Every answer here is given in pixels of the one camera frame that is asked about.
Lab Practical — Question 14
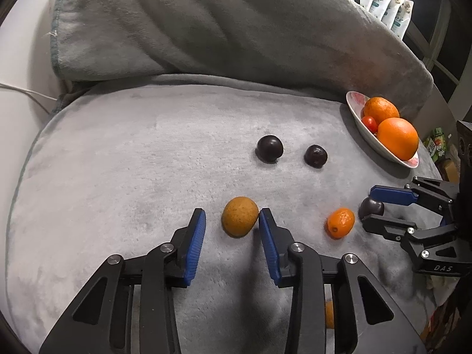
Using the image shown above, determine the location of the white cable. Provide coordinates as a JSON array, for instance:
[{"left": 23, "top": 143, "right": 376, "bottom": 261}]
[{"left": 0, "top": 82, "right": 60, "bottom": 103}]

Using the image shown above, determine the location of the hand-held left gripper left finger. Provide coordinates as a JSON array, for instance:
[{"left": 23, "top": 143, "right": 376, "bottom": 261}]
[{"left": 39, "top": 208, "right": 207, "bottom": 354}]

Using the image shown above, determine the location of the large smooth orange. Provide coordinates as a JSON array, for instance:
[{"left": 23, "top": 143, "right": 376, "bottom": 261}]
[{"left": 377, "top": 117, "right": 420, "bottom": 161}]

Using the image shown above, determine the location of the dark plum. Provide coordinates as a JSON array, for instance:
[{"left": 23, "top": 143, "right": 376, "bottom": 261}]
[
  {"left": 304, "top": 145, "right": 328, "bottom": 169},
  {"left": 358, "top": 198, "right": 385, "bottom": 219},
  {"left": 256, "top": 135, "right": 284, "bottom": 163}
]

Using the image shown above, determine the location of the white floral plate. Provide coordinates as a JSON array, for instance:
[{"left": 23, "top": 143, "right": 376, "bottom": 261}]
[{"left": 345, "top": 91, "right": 420, "bottom": 169}]

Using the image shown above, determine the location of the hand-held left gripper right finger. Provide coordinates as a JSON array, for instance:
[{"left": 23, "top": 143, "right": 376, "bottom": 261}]
[{"left": 258, "top": 208, "right": 428, "bottom": 354}]

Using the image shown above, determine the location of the brown speckled round fruit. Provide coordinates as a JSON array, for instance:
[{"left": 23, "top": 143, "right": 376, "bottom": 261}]
[{"left": 222, "top": 196, "right": 259, "bottom": 238}]

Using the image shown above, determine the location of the green printed bag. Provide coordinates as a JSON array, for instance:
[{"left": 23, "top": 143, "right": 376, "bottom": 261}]
[{"left": 423, "top": 127, "right": 449, "bottom": 161}]

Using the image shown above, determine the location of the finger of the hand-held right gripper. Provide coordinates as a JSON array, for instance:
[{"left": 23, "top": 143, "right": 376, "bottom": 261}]
[
  {"left": 371, "top": 176, "right": 458, "bottom": 225},
  {"left": 361, "top": 214, "right": 458, "bottom": 243}
]

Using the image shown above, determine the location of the grey fleece blanket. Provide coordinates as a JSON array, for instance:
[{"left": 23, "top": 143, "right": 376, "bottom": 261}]
[{"left": 5, "top": 74, "right": 454, "bottom": 354}]

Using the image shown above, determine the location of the speckled orange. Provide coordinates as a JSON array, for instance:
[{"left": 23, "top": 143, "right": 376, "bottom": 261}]
[{"left": 363, "top": 96, "right": 401, "bottom": 123}]

